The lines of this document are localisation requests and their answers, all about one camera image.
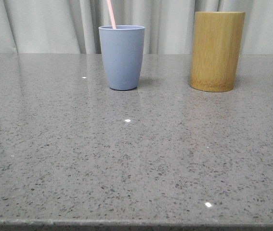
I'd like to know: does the blue plastic cup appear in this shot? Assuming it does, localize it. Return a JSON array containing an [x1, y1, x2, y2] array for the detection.
[[99, 25, 145, 90]]

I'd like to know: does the bamboo wooden cup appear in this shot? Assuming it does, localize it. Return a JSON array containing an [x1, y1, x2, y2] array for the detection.
[[190, 12, 246, 92]]

